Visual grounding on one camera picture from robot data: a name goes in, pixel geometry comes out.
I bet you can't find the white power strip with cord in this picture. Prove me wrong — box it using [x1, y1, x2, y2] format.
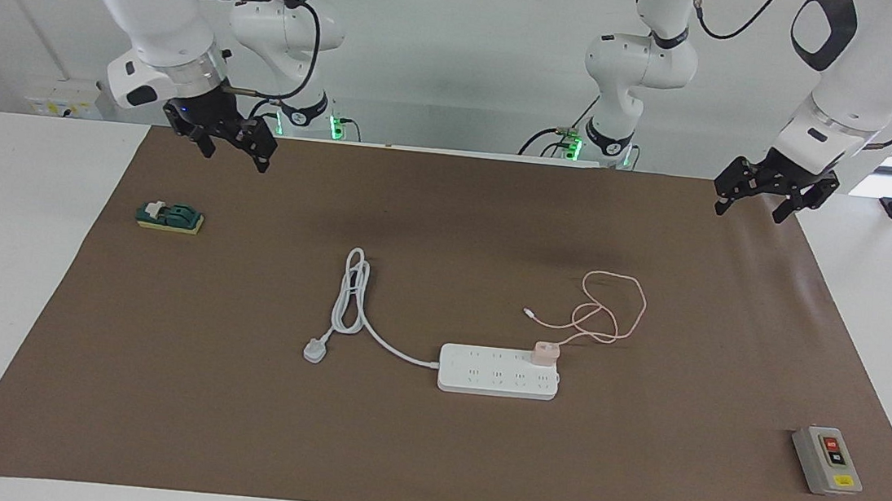
[301, 243, 572, 404]

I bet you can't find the pink charging cable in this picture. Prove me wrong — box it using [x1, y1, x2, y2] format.
[521, 263, 650, 354]

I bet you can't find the black base power cable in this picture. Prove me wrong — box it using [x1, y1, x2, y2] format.
[516, 111, 599, 164]
[244, 96, 283, 137]

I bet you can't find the green knife switch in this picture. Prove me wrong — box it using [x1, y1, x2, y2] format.
[134, 199, 206, 237]

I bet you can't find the pink charger adapter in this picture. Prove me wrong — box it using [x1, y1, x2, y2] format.
[529, 340, 562, 368]

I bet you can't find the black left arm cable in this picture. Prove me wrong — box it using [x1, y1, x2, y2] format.
[674, 0, 892, 153]

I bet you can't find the white wall outlet box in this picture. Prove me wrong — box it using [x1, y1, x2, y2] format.
[24, 74, 107, 121]

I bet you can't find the grey on-off switch box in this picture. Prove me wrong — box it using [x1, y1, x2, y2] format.
[786, 423, 869, 499]

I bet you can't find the brown table mat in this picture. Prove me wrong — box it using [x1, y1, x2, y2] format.
[0, 109, 892, 501]

